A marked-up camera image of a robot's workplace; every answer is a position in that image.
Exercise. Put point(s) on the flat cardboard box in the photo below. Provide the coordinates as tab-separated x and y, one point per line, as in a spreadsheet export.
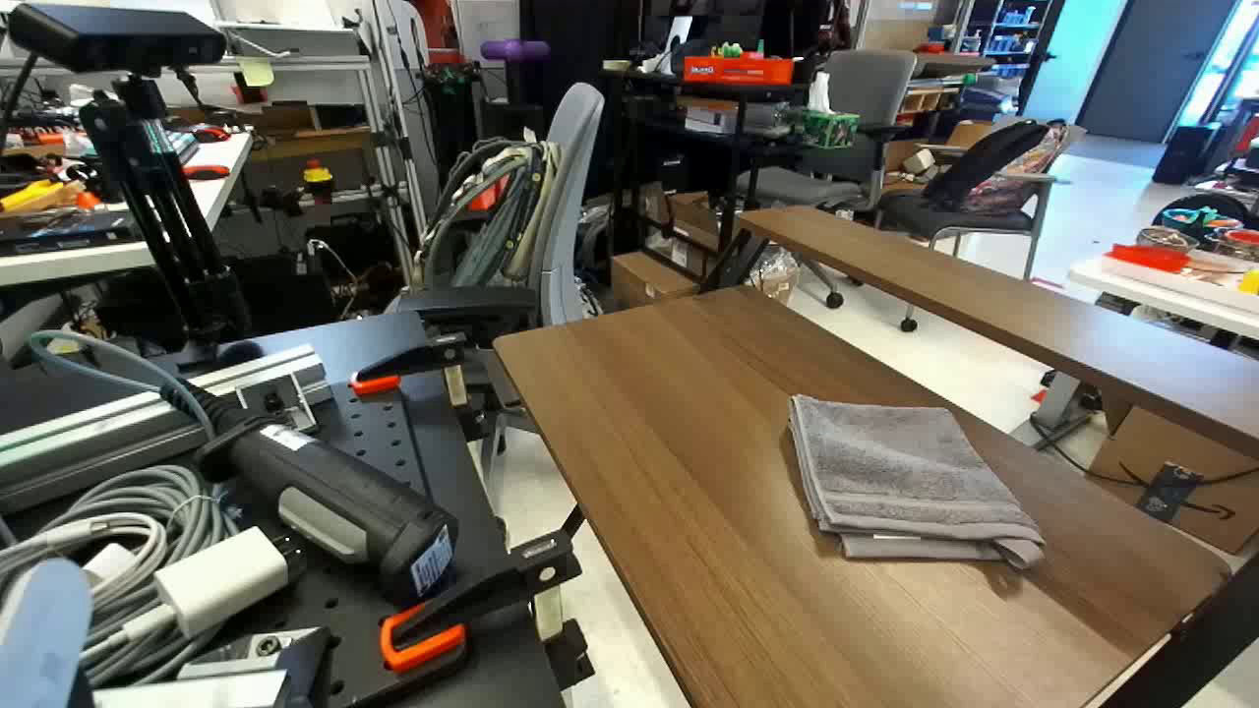
1153	446

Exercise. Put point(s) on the pale blue rounded object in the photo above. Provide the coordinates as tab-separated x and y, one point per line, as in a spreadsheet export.
40	634

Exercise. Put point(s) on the aluminium extrusion rail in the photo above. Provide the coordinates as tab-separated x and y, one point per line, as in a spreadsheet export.
104	425

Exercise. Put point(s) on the white power adapter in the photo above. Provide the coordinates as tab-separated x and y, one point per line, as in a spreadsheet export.
221	579

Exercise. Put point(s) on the dark grey door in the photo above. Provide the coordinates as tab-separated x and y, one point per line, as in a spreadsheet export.
1153	65

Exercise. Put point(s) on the purple cylinder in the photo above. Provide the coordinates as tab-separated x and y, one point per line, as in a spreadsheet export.
512	52

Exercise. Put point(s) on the white workbench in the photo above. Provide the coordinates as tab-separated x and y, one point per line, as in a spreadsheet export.
81	259

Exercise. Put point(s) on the black camera tripod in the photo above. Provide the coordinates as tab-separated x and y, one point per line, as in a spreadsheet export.
163	217

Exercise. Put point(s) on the light grey office chair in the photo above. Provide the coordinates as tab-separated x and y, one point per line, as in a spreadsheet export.
571	200

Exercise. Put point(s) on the black stereo camera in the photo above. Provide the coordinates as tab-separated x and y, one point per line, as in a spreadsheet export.
112	36

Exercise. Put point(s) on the green white canister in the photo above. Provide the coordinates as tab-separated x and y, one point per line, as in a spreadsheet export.
829	129

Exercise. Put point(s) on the small orange-tipped black clamp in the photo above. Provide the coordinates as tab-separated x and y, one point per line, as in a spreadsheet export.
408	360

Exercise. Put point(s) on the long wooden side table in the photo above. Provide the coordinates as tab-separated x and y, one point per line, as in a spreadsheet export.
996	309

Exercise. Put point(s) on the black shelf cart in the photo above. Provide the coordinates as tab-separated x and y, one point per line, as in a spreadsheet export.
656	170

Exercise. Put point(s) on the small brown cardboard box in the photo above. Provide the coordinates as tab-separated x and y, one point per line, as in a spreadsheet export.
652	276

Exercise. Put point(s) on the white side table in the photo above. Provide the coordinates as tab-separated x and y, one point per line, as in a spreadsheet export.
1167	295

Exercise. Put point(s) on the black mesh chair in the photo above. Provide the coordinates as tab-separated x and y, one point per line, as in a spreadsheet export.
978	180

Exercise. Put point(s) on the yellow tool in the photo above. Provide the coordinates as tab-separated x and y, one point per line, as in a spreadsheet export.
40	200

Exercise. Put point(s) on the black bin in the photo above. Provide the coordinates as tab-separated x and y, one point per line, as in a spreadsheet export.
1187	155

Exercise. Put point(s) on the grey fabric office chair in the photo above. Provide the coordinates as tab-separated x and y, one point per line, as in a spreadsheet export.
866	83

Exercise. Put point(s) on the grey towel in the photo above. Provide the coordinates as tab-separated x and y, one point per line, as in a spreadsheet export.
907	479

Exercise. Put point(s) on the red flat object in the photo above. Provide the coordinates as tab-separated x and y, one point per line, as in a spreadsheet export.
1151	259

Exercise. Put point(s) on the orange box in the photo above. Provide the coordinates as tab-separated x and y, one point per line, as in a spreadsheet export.
739	69

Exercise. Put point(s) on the black grey handheld device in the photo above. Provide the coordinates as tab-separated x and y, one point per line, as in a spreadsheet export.
336	505

